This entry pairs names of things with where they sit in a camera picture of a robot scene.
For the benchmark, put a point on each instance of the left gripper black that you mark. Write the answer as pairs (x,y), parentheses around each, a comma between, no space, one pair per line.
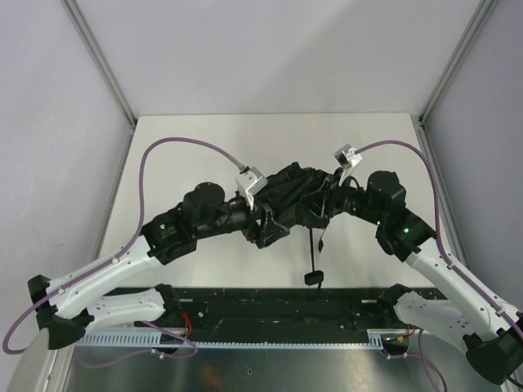
(259,225)

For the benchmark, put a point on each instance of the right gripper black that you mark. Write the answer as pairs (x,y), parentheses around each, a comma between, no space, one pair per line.
(331,195)

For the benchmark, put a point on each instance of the black folding umbrella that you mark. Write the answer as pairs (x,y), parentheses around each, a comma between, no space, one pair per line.
(298,196)

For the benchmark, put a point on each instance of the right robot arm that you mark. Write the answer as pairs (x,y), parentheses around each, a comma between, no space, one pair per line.
(473,319)

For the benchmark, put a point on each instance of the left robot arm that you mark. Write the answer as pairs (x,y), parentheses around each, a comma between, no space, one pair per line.
(79,302)

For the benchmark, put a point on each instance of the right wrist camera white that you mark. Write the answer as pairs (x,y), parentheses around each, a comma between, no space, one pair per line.
(348,158)

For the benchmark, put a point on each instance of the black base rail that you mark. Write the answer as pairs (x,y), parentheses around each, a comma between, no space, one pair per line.
(284,315)

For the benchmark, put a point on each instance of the right aluminium frame post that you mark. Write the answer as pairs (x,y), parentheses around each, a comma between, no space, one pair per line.
(471,33)

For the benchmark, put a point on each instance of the aluminium frame post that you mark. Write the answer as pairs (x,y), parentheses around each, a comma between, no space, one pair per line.
(471,33)
(94,50)

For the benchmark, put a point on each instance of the left aluminium frame post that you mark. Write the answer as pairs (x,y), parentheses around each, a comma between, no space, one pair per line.
(94,50)

